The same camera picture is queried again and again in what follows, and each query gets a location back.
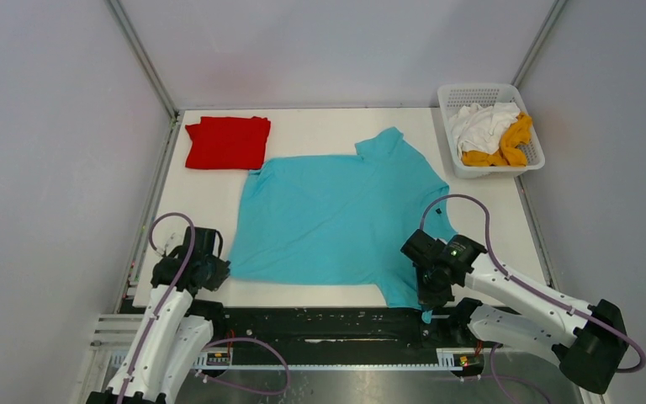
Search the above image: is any teal t-shirt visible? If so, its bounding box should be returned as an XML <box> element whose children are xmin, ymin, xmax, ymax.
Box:
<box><xmin>229</xmin><ymin>127</ymin><xmax>455</xmax><ymax>309</ymax></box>

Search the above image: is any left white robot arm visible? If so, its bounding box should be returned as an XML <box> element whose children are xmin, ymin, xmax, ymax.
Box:
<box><xmin>87</xmin><ymin>226</ymin><xmax>229</xmax><ymax>403</ymax></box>

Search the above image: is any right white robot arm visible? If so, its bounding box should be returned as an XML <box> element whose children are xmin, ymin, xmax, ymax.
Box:
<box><xmin>401</xmin><ymin>229</ymin><xmax>629</xmax><ymax>395</ymax></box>

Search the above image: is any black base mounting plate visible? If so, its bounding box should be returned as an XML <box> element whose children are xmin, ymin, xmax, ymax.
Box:
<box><xmin>186</xmin><ymin>300</ymin><xmax>495</xmax><ymax>349</ymax></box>

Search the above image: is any folded red t-shirt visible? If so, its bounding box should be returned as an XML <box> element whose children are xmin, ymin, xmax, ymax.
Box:
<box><xmin>185</xmin><ymin>116</ymin><xmax>272</xmax><ymax>170</ymax></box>

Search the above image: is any white plastic laundry basket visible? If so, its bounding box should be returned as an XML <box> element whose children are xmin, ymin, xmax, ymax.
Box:
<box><xmin>437</xmin><ymin>83</ymin><xmax>545</xmax><ymax>179</ymax></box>

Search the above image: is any white crumpled t-shirt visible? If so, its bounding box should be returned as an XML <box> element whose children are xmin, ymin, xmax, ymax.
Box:
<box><xmin>448</xmin><ymin>102</ymin><xmax>522</xmax><ymax>157</ymax></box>

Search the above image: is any yellow crumpled t-shirt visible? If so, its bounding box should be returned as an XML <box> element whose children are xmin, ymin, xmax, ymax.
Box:
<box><xmin>461</xmin><ymin>112</ymin><xmax>532</xmax><ymax>167</ymax></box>

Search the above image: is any white slotted cable duct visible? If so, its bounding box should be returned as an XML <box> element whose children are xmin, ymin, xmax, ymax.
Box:
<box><xmin>192</xmin><ymin>348</ymin><xmax>485</xmax><ymax>373</ymax></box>

